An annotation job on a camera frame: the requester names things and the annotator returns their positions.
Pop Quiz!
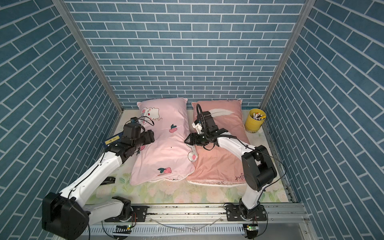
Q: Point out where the blue book yellow label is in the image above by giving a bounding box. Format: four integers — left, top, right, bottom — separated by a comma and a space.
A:
103, 132, 123, 149

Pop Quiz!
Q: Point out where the yellow pen holder cup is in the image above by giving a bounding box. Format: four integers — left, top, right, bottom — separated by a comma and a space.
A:
245, 109, 267, 133

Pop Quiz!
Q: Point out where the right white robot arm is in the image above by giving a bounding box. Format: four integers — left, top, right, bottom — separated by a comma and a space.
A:
185, 111, 277, 212

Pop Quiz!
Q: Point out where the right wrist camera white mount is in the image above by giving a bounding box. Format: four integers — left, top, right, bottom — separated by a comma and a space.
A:
192, 120, 204, 135

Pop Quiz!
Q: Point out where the black corrugated camera cable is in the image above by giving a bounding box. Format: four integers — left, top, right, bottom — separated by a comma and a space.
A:
196, 103, 211, 133

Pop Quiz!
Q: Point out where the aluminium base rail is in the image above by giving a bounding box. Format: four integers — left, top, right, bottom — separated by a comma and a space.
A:
53, 202, 313, 240

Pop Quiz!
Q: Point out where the left black camera cable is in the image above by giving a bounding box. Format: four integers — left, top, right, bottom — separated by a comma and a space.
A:
128, 115, 155, 127

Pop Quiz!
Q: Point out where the floral table mat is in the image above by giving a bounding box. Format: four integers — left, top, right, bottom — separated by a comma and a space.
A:
87, 110, 291, 205

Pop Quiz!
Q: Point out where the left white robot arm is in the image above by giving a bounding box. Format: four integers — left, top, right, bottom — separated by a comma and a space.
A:
42, 120, 155, 240

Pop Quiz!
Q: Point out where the salmon pink feather pillow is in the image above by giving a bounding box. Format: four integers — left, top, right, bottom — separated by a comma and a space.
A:
187, 100, 249, 186

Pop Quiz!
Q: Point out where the light pink cartoon pillow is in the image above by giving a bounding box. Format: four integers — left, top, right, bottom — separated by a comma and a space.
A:
130, 98, 197, 186

